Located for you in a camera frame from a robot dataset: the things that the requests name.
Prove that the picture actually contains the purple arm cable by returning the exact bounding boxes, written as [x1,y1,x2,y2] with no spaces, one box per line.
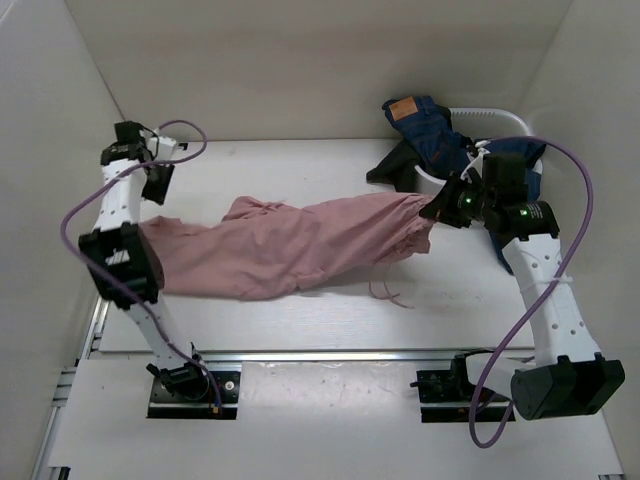
[59,119,226,406]
[464,137,592,448]

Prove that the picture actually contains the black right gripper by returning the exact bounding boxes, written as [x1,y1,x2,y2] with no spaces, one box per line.
[420,171,495,229]

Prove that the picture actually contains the pink trousers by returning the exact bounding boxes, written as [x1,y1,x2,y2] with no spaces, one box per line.
[141,192,433,301]

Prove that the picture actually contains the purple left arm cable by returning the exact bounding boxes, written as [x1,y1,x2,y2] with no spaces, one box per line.
[59,119,226,406]

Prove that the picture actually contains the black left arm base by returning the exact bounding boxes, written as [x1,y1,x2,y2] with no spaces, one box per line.
[146,363,241,420]

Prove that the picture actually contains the aluminium rail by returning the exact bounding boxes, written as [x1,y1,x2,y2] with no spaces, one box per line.
[30,299,109,480]
[199,349,536,364]

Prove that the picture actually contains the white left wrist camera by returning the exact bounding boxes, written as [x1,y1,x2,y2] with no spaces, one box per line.
[146,129,188,160]

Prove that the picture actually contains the aluminium front rail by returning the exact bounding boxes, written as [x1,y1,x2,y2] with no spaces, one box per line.
[199,349,536,364]

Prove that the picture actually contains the white laundry basket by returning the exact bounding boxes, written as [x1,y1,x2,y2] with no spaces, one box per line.
[414,108,533,196]

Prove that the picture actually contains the blue denim jeans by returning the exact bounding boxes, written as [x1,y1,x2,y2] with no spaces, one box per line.
[380,94,548,276]

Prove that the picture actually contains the aluminium left rail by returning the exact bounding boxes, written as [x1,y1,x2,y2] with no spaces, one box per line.
[30,299,109,480]

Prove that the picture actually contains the black trousers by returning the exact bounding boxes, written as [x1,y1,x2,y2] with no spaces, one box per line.
[366,140,421,193]

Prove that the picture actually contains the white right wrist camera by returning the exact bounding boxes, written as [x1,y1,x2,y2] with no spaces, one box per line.
[460,140,491,180]

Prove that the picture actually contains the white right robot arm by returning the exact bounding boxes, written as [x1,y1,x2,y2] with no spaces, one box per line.
[420,173,625,420]

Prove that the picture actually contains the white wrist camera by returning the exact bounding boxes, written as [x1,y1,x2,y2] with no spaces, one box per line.
[460,140,491,180]
[146,129,188,160]

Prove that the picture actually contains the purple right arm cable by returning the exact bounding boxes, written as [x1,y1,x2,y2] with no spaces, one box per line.
[464,137,592,448]

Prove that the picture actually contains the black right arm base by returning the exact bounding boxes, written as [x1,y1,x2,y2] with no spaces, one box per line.
[410,350,509,424]

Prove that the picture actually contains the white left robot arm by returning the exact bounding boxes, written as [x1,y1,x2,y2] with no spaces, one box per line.
[78,121,221,406]

